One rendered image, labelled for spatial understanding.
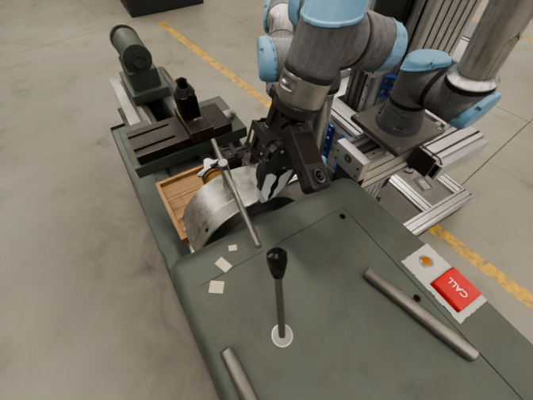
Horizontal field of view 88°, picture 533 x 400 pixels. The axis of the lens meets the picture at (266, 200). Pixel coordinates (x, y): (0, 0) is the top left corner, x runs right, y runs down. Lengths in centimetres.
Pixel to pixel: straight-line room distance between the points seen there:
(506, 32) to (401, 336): 62
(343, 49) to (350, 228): 35
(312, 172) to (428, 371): 36
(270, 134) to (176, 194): 75
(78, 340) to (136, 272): 46
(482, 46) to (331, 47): 47
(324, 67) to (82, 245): 216
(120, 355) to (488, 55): 201
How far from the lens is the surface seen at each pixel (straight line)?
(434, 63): 92
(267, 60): 82
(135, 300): 201
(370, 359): 54
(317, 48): 40
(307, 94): 41
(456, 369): 59
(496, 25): 79
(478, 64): 83
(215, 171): 88
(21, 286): 244
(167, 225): 152
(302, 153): 43
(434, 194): 229
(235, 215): 65
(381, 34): 47
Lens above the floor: 176
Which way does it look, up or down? 54 degrees down
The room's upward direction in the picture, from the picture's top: straight up
